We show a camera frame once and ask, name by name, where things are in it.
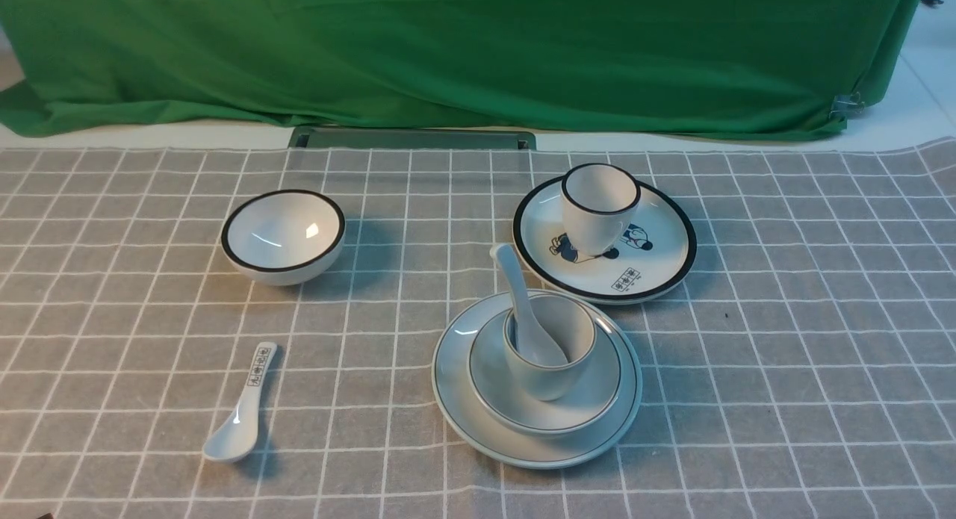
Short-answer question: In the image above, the pale green-rimmed bowl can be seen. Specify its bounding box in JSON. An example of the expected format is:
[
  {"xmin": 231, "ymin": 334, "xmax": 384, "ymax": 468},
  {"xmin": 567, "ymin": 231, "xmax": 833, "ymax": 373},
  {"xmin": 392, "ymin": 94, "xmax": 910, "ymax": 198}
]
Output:
[{"xmin": 468, "ymin": 312, "xmax": 636, "ymax": 438}]

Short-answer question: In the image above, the black-rimmed white bowl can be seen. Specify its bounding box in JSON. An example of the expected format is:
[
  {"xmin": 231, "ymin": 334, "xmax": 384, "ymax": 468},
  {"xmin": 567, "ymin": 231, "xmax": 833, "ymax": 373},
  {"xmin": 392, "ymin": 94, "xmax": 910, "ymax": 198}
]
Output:
[{"xmin": 220, "ymin": 189, "xmax": 347, "ymax": 287}]

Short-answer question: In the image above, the white spoon with characters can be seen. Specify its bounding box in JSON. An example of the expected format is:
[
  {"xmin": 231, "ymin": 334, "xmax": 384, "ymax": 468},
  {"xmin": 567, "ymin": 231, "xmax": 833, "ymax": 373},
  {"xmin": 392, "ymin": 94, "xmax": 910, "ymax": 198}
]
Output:
[{"xmin": 202, "ymin": 341, "xmax": 278, "ymax": 462}]

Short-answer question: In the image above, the black-rimmed white cup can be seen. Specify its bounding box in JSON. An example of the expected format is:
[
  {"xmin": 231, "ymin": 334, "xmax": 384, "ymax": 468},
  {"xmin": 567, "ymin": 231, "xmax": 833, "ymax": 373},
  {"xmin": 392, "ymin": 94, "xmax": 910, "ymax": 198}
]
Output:
[{"xmin": 560, "ymin": 163, "xmax": 642, "ymax": 257}]

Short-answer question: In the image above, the plain white spoon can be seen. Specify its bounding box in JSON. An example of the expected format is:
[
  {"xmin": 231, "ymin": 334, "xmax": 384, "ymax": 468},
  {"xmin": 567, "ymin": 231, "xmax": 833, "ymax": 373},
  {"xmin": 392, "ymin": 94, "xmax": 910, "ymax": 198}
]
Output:
[{"xmin": 489, "ymin": 243, "xmax": 569, "ymax": 368}]

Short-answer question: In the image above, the pale green cup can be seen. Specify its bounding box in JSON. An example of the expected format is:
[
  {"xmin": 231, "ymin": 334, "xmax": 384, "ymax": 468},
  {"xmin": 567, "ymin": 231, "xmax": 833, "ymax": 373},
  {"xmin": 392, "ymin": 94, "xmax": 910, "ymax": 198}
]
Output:
[{"xmin": 503, "ymin": 290, "xmax": 598, "ymax": 401}]

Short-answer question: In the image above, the pale green-rimmed plate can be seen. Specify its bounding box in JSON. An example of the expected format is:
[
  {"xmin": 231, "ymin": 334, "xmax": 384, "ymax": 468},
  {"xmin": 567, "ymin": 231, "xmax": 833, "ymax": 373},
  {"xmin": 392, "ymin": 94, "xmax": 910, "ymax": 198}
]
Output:
[{"xmin": 431, "ymin": 292, "xmax": 643, "ymax": 469}]

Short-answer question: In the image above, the metal clamp on backdrop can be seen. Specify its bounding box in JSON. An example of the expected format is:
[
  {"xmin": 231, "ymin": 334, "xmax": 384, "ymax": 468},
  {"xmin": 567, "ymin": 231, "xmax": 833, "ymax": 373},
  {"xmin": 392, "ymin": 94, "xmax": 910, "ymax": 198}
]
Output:
[{"xmin": 828, "ymin": 91, "xmax": 867, "ymax": 120}]

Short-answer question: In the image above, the green backdrop cloth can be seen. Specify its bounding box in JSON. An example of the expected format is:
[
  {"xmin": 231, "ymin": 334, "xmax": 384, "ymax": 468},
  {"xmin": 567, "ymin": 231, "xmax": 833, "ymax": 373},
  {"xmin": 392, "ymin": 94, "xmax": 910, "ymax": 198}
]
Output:
[{"xmin": 2, "ymin": 0, "xmax": 919, "ymax": 141}]

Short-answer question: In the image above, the black-rimmed cartoon plate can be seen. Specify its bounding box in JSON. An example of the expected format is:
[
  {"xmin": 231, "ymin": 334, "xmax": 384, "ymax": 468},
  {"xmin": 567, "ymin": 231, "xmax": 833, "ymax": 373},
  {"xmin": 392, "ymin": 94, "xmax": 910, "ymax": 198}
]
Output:
[{"xmin": 512, "ymin": 178, "xmax": 698, "ymax": 305}]

